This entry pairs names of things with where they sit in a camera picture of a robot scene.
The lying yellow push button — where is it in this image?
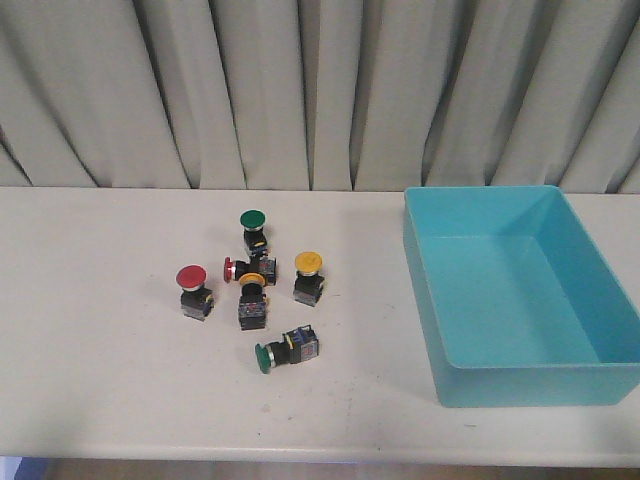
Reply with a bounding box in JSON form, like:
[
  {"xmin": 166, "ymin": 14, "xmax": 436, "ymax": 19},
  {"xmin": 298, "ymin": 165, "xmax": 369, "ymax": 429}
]
[{"xmin": 238, "ymin": 273, "xmax": 267, "ymax": 331}]

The lying red push button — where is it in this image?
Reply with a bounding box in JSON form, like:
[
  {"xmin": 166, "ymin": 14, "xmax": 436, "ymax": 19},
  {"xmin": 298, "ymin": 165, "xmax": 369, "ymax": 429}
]
[{"xmin": 223, "ymin": 255, "xmax": 277, "ymax": 286}]

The teal plastic box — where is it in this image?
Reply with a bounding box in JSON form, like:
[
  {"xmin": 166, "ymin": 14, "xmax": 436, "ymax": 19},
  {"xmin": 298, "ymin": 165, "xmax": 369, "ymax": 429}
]
[{"xmin": 403, "ymin": 185, "xmax": 639, "ymax": 408}]

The upright green push button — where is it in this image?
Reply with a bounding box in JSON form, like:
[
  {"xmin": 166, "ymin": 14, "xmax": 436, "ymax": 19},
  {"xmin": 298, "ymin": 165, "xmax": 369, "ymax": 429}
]
[{"xmin": 239, "ymin": 209, "xmax": 269, "ymax": 256}]

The red push button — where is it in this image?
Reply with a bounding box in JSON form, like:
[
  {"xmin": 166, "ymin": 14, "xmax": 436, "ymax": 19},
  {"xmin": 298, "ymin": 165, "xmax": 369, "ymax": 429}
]
[
  {"xmin": 176, "ymin": 265, "xmax": 214, "ymax": 321},
  {"xmin": 223, "ymin": 255, "xmax": 277, "ymax": 286}
]

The yellow push button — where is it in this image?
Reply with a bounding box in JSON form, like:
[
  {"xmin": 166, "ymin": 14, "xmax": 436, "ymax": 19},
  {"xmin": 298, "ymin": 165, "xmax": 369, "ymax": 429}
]
[
  {"xmin": 293, "ymin": 251, "xmax": 325, "ymax": 307},
  {"xmin": 238, "ymin": 273, "xmax": 267, "ymax": 331}
]

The lying green push button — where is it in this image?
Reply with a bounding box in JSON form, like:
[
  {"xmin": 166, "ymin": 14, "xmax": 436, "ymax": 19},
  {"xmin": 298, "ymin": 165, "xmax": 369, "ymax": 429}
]
[{"xmin": 254, "ymin": 325, "xmax": 320, "ymax": 374}]

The grey pleated curtain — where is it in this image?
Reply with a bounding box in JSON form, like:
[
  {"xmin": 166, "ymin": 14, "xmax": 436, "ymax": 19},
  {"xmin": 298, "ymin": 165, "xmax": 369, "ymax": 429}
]
[{"xmin": 1, "ymin": 1, "xmax": 639, "ymax": 194}]

